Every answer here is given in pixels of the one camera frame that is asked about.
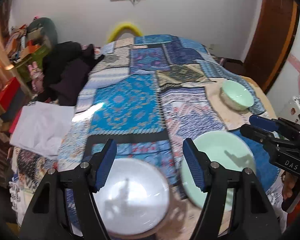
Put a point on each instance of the small mint green bowl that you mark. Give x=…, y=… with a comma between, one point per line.
x=236, y=96

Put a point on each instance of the red box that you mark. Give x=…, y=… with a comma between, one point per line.
x=8, y=93

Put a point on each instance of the large pink bowl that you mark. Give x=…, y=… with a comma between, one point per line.
x=135, y=198

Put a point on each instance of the black clothes pile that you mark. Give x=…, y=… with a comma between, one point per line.
x=66, y=70

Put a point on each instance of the yellow chair back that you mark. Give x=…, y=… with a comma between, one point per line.
x=123, y=27

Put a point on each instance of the blue patchwork tablecloth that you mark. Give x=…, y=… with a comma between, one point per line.
x=149, y=94

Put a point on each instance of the right hand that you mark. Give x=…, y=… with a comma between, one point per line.
x=288, y=185

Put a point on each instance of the brown wooden door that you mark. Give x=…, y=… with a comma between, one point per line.
x=272, y=41

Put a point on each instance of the green box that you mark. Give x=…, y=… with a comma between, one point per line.
x=37, y=56

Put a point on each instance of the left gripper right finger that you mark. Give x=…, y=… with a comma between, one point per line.
x=192, y=155

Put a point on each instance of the grey green plush toy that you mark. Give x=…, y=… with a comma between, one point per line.
x=43, y=29

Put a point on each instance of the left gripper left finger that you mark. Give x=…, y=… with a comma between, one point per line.
x=105, y=160

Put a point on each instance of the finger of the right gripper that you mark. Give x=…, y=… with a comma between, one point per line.
x=257, y=134
x=263, y=123

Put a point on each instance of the white paper sheet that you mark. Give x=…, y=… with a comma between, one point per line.
x=41, y=128

